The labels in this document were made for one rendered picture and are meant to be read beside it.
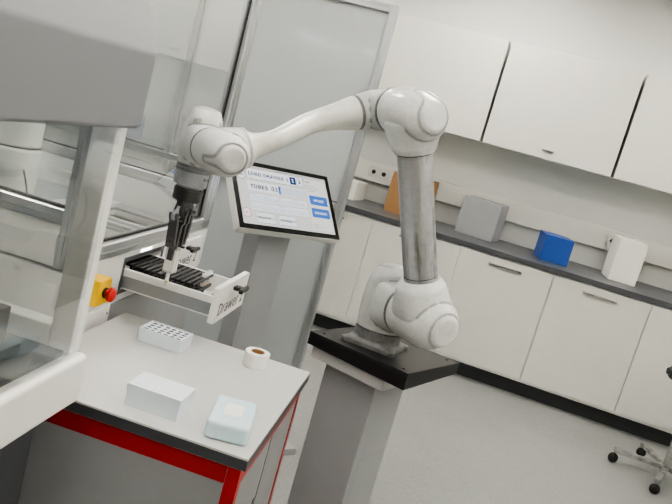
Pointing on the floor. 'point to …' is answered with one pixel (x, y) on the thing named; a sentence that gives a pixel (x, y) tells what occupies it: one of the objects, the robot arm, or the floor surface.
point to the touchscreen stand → (269, 266)
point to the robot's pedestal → (344, 435)
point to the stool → (648, 458)
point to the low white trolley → (160, 428)
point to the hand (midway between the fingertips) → (171, 259)
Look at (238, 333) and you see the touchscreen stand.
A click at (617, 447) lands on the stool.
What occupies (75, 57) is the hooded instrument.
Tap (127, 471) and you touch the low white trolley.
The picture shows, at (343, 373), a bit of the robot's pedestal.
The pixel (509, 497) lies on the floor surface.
